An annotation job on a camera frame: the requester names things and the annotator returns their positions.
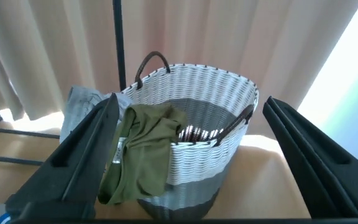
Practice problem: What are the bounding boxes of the pale grey garment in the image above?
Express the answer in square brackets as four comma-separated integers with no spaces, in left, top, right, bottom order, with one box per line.
[59,85,133,144]

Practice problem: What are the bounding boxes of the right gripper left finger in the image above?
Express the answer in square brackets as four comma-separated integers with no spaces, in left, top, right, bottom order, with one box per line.
[4,92,120,220]

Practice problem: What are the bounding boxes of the white laundry basket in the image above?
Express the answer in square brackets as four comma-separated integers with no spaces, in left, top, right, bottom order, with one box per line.
[116,51,260,220]

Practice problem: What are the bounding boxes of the black clothes rack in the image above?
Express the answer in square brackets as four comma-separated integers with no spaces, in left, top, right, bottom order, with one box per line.
[0,0,127,167]

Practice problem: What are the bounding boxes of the green printed sleeveless shirt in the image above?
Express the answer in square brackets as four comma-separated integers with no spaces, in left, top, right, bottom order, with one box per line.
[97,102,188,206]

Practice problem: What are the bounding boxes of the beige curtain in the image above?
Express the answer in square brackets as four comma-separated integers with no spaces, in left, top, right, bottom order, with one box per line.
[0,0,358,138]

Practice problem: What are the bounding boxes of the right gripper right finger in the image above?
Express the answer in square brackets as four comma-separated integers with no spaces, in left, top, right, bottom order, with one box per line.
[262,95,358,219]

